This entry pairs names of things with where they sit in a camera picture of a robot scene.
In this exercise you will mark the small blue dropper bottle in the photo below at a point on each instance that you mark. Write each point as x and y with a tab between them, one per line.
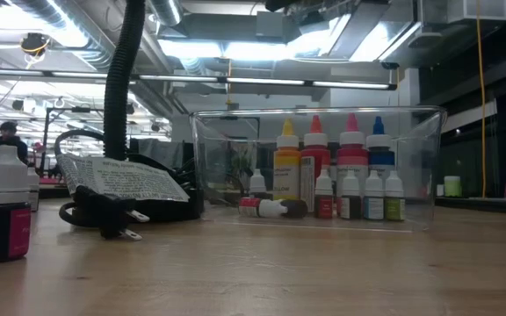
373	208

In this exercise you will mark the grey background cloth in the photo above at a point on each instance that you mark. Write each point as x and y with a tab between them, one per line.
161	153

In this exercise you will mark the clear plastic container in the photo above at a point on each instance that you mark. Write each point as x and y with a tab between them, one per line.
424	175

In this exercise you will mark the green and white cup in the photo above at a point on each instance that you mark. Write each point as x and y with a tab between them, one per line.
452	188

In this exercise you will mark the large red food coloring bottle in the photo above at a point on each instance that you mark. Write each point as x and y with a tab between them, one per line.
315	153

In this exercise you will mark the large pink food coloring bottle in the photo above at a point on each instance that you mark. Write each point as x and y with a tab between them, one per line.
352	153

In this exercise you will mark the large blue food coloring bottle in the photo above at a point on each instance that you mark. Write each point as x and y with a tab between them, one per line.
380	155

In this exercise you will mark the black aluminium table frame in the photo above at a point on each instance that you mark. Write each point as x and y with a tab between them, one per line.
490	205

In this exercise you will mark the person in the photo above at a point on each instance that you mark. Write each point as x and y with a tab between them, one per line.
16	147

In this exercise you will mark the small green dropper bottle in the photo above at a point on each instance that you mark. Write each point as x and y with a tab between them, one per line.
395	210

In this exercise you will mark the round black ceiling fixture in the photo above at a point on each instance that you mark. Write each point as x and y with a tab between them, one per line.
34	44

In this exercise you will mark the black gooseneck desk lamp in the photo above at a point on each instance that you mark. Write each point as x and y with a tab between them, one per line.
119	88

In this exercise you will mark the long tube light fixture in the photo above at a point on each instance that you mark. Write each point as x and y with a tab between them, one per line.
262	81

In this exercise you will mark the grey ceiling box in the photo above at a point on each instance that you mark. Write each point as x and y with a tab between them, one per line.
270	24

